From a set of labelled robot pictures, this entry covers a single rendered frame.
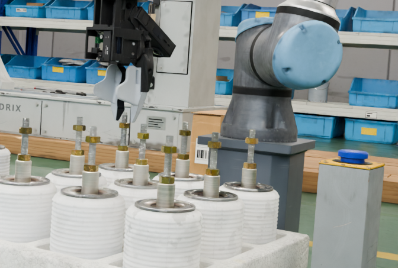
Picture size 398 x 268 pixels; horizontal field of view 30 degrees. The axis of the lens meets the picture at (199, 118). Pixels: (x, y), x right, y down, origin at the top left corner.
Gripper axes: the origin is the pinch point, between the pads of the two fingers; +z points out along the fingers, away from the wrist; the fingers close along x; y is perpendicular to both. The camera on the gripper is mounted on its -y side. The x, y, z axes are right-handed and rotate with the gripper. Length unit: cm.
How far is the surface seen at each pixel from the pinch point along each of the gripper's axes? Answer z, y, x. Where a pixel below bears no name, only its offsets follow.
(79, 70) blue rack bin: -2, -310, -421
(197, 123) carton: 8, -79, -59
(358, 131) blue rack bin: 27, -392, -192
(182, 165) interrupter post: 7.1, -1.4, 12.2
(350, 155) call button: 1.8, -3.0, 41.3
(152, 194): 9.9, 10.9, 18.6
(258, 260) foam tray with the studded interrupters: 16.9, 4.3, 33.1
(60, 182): 9.9, 16.5, 4.6
